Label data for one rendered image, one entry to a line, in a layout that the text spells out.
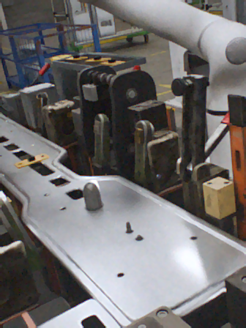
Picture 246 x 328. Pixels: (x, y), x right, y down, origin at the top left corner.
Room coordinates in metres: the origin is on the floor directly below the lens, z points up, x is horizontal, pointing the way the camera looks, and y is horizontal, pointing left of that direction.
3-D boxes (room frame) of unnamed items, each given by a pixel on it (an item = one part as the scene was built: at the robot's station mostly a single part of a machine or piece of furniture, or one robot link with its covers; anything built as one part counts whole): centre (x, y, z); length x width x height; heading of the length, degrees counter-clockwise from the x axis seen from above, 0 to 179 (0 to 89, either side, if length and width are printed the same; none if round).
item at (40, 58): (6.02, 0.59, 0.47); 1.20 x 0.80 x 0.95; 24
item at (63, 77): (1.63, 0.14, 0.92); 0.08 x 0.08 x 0.44; 27
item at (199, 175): (0.67, -0.13, 1.06); 0.03 x 0.01 x 0.03; 117
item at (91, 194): (0.74, 0.06, 1.02); 0.03 x 0.03 x 0.07
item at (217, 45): (1.16, -0.33, 1.11); 0.19 x 0.12 x 0.24; 1
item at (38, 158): (1.04, 0.22, 1.01); 0.08 x 0.04 x 0.01; 117
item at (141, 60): (1.40, 0.02, 1.16); 0.37 x 0.14 x 0.02; 27
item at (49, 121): (1.25, 0.15, 0.89); 0.13 x 0.11 x 0.38; 117
